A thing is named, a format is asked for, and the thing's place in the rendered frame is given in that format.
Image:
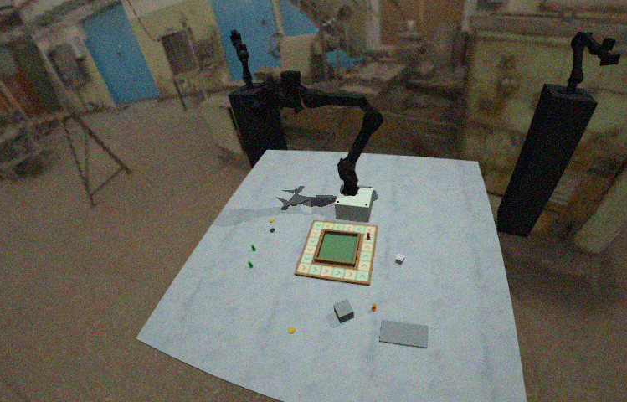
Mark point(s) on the tan square board track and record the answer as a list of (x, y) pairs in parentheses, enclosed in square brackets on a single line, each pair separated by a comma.
[(336, 266)]

